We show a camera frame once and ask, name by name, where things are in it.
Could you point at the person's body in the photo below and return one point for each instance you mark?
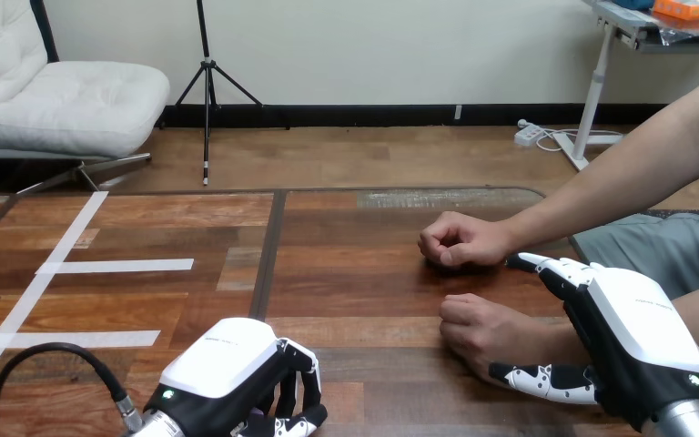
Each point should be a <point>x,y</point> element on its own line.
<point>669,247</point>

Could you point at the white power strip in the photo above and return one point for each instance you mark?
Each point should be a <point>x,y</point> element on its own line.
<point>527,134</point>

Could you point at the purple block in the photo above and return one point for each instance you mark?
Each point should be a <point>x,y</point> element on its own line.
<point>257,415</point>

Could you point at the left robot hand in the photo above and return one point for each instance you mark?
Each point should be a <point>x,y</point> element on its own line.
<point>229,362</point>

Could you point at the black tripod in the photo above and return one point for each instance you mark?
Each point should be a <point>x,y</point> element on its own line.
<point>207,90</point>

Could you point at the person's hand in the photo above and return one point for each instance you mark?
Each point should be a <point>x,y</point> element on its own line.
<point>467,238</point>
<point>494,332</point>

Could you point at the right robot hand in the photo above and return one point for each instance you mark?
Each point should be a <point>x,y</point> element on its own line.
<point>639,326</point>

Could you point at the white desk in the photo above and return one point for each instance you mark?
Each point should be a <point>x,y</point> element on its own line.
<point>593,90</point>

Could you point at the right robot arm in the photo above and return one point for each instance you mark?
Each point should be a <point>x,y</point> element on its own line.
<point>684,422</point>

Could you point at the orange thing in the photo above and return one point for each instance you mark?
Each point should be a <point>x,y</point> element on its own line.
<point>687,8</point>

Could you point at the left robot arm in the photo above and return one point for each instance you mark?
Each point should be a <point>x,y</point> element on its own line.
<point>155,427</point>

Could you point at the white cushioned chair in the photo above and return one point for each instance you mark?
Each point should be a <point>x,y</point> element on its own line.
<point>72,102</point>

